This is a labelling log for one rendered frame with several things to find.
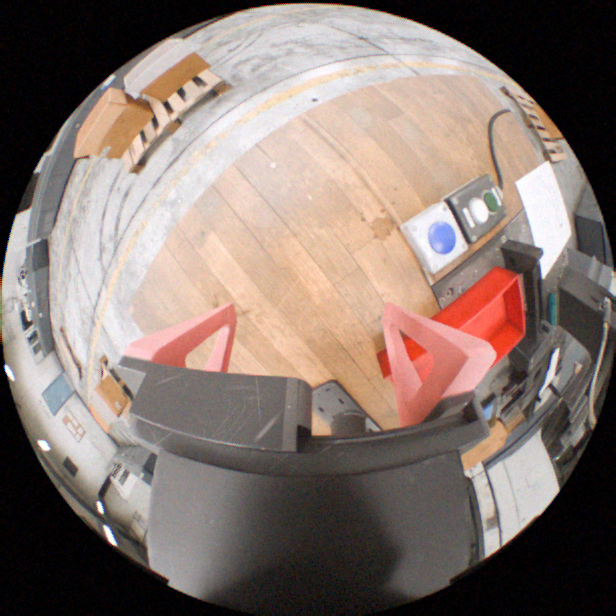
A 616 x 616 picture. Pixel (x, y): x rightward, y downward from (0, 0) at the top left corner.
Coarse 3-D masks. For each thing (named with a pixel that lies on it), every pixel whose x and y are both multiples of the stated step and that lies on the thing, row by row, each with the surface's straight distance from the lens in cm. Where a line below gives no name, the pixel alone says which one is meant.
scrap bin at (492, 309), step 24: (480, 288) 33; (504, 288) 32; (456, 312) 31; (480, 312) 29; (504, 312) 42; (408, 336) 31; (480, 336) 40; (504, 336) 41; (384, 360) 30; (432, 360) 36
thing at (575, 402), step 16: (608, 352) 57; (576, 368) 45; (592, 368) 44; (608, 368) 55; (576, 384) 41; (560, 400) 48; (576, 400) 40; (560, 416) 42; (576, 416) 46; (560, 432) 50; (576, 432) 48; (560, 448) 45; (576, 448) 49
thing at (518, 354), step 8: (528, 336) 47; (520, 344) 45; (528, 344) 45; (536, 344) 45; (512, 352) 48; (520, 352) 44; (528, 352) 44; (512, 360) 50; (520, 360) 46; (520, 368) 48; (512, 376) 57
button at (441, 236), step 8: (432, 224) 26; (440, 224) 26; (448, 224) 27; (432, 232) 26; (440, 232) 26; (448, 232) 27; (432, 240) 26; (440, 240) 26; (448, 240) 27; (432, 248) 26; (440, 248) 26; (448, 248) 27
